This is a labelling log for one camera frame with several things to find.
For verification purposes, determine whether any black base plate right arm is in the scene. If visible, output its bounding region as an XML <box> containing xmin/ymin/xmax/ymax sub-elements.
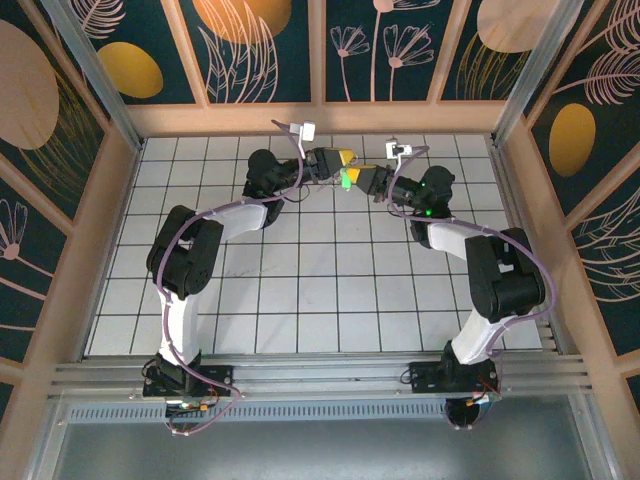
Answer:
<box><xmin>408</xmin><ymin>360</ymin><xmax>501</xmax><ymax>396</ymax></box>

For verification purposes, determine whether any black base plate left arm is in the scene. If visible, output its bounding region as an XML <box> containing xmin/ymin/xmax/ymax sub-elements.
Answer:
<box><xmin>142</xmin><ymin>363</ymin><xmax>236</xmax><ymax>400</ymax></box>

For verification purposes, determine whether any aluminium side rail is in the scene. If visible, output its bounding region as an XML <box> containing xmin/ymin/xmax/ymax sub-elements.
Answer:
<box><xmin>487</xmin><ymin>142</ymin><xmax>569</xmax><ymax>355</ymax></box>

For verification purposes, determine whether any aluminium corner post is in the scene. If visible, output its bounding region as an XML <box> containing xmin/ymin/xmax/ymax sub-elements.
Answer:
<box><xmin>490</xmin><ymin>0</ymin><xmax>587</xmax><ymax>147</ymax></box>
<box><xmin>39</xmin><ymin>0</ymin><xmax>147</xmax><ymax>154</ymax></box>

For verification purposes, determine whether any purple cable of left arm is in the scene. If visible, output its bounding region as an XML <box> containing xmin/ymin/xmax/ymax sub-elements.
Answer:
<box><xmin>154</xmin><ymin>118</ymin><xmax>307</xmax><ymax>437</ymax></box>

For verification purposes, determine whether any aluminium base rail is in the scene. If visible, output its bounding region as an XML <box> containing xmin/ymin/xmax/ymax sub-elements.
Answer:
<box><xmin>49</xmin><ymin>352</ymin><xmax>591</xmax><ymax>401</ymax></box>

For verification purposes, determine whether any perforated metal cable tray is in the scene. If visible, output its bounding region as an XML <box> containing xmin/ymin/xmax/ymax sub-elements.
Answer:
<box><xmin>64</xmin><ymin>399</ymin><xmax>581</xmax><ymax>425</ymax></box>

